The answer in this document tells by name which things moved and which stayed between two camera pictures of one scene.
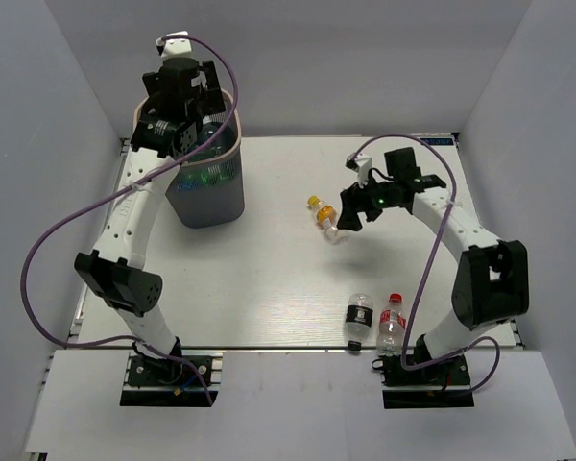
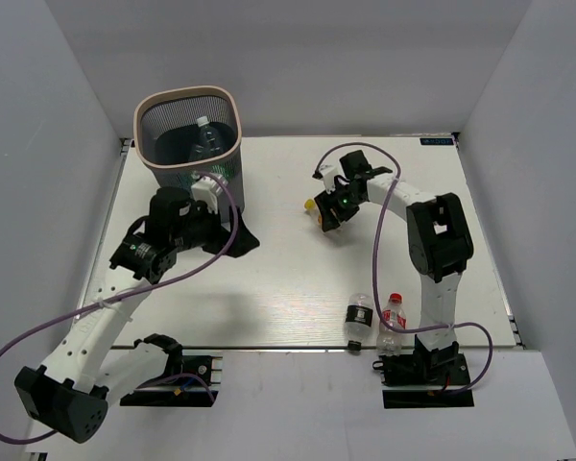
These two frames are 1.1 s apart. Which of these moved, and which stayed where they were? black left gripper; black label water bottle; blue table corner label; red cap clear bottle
Moved: black left gripper
Stayed: black label water bottle; blue table corner label; red cap clear bottle
